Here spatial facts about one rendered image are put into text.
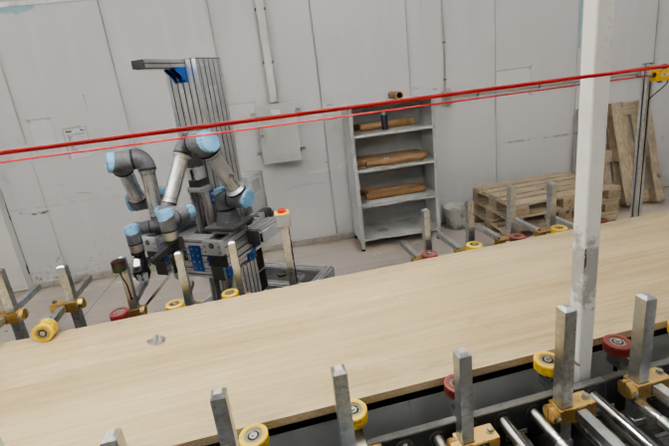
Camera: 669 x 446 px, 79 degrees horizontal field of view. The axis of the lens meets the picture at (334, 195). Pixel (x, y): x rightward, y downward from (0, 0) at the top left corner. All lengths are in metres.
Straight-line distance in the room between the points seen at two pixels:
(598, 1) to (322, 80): 3.52
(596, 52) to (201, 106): 2.09
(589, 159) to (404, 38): 3.62
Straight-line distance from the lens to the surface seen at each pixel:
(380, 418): 1.48
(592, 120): 1.27
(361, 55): 4.58
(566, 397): 1.41
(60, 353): 2.02
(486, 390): 1.58
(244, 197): 2.38
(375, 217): 4.83
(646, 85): 2.84
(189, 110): 2.74
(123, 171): 2.56
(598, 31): 1.26
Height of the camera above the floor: 1.80
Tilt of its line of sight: 15 degrees down
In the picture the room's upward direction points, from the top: 7 degrees counter-clockwise
